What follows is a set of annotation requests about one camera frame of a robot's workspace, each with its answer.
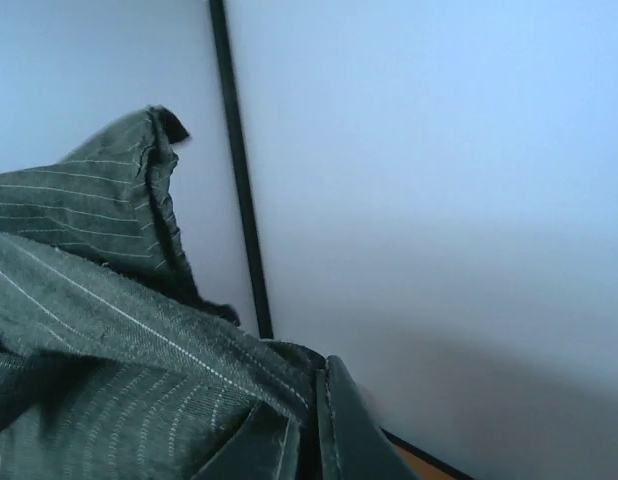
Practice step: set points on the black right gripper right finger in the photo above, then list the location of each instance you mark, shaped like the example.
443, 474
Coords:
352, 446

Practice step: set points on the black left frame post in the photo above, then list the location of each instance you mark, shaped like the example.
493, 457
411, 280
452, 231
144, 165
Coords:
239, 159

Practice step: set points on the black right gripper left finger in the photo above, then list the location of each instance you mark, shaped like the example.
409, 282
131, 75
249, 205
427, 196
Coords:
265, 447

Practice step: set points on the dark grey pinstriped shirt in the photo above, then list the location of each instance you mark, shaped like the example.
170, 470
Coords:
112, 366

